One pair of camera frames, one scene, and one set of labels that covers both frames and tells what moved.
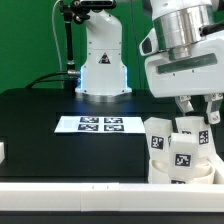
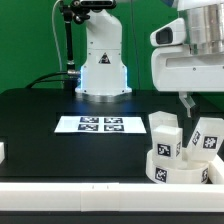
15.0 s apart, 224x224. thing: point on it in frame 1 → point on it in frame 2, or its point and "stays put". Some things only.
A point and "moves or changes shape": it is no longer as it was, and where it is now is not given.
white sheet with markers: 100,124 stays put
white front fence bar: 111,197 stays put
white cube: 182,157 → 167,145
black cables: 32,84 stays put
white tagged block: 198,126 moves or changes shape
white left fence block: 2,152 stays put
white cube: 158,130 moves or changes shape
